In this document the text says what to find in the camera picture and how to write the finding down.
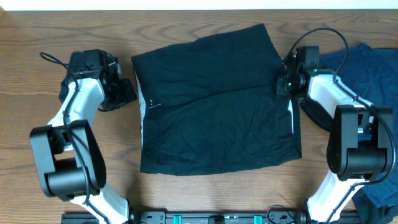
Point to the navy blue clothes pile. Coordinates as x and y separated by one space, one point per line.
372 74

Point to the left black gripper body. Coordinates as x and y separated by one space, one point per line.
125 92

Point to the small folded black garment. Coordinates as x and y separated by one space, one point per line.
73 66

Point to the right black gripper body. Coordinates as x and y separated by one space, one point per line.
280 86

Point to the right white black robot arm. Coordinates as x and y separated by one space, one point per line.
361 149

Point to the black shorts garment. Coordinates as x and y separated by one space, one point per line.
209 106

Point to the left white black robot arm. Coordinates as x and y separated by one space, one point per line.
67 157

